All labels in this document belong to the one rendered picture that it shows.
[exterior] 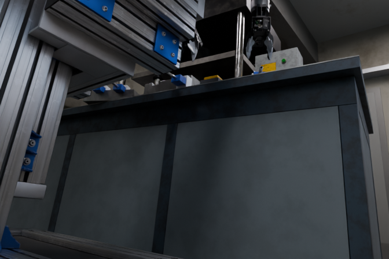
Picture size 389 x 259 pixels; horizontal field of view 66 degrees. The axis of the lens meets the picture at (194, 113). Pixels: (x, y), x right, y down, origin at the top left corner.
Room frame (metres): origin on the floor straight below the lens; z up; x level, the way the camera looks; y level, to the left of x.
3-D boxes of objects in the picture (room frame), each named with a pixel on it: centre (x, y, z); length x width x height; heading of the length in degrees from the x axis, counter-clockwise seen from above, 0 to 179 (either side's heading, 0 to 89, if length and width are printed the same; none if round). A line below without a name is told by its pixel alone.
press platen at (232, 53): (2.53, -0.03, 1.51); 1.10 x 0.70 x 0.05; 56
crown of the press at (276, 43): (2.48, 0.00, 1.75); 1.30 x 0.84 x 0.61; 56
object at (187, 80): (1.06, 0.08, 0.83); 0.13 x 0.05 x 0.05; 145
